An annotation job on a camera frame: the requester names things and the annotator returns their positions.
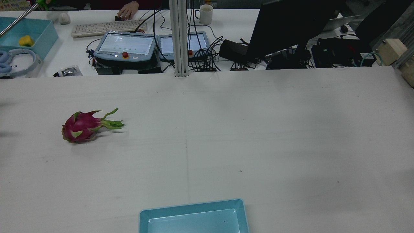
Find light blue empty plastic bin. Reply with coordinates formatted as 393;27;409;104
139;198;250;233

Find metal rod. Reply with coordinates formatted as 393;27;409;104
0;3;40;38

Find black monitor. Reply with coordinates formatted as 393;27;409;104
247;0;348;70

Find clear plastic bag with parts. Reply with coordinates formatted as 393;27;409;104
53;65;83;77

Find black power adapter box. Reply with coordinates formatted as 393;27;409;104
219;39;259;63

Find silver laptop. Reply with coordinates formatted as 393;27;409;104
322;15;363;32

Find teal storage bin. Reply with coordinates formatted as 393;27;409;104
0;16;59;60

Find black cable bundle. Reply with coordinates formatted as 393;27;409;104
188;36;223;72

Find beige keyboard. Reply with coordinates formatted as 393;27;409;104
71;20;147;38

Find white mug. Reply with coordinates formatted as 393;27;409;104
195;4;214;25

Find colourful printed box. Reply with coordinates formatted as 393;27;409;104
0;0;31;12

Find dark ribbed box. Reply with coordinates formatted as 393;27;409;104
95;60;162;75

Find aluminium profile post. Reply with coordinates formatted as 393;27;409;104
169;0;189;77

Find pale wooden board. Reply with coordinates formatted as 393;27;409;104
401;60;414;88

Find pink dragon fruit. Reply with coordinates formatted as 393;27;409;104
61;108;125;143

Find grey teach pendant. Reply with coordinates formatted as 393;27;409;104
157;31;211;62
93;31;159;63

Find wooden block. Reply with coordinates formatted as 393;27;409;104
375;39;408;66

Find black mini computer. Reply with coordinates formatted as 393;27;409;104
312;38;377;68

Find green network cable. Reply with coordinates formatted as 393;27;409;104
353;52;384;67

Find yellow toy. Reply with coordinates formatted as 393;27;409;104
18;35;35;47

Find aluminium frame profile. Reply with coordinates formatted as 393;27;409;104
391;49;414;70

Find blue headphones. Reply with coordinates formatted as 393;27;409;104
0;48;42;78

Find person's bare hand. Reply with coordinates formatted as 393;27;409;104
116;1;139;21

